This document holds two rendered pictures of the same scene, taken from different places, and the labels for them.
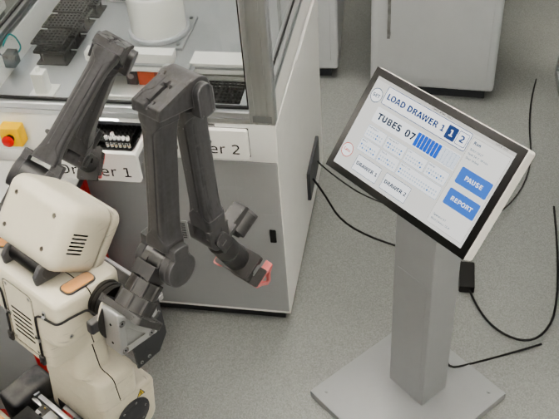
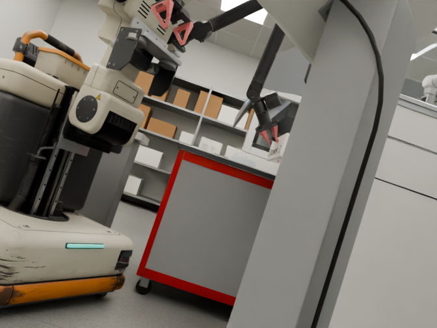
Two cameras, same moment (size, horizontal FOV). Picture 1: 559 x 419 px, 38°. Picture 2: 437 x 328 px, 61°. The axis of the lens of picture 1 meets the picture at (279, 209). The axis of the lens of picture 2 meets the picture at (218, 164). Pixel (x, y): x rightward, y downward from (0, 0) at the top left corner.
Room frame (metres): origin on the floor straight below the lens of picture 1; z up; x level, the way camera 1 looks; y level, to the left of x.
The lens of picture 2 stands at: (1.33, -1.04, 0.60)
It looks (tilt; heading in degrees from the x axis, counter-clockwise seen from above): 4 degrees up; 74
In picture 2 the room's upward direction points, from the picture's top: 19 degrees clockwise
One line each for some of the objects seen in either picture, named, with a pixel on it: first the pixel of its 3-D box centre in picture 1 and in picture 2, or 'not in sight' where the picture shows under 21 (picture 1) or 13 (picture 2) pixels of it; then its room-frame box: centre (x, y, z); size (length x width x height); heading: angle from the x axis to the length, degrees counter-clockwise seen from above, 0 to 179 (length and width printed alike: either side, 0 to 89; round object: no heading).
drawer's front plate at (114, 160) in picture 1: (95, 165); (277, 148); (2.02, 0.56, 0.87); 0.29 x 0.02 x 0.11; 77
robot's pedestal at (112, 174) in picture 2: not in sight; (101, 191); (1.34, 1.21, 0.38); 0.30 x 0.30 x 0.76; 77
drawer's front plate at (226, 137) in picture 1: (204, 142); not in sight; (2.09, 0.22, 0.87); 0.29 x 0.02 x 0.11; 77
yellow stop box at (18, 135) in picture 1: (12, 134); not in sight; (2.22, 0.85, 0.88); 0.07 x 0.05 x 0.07; 77
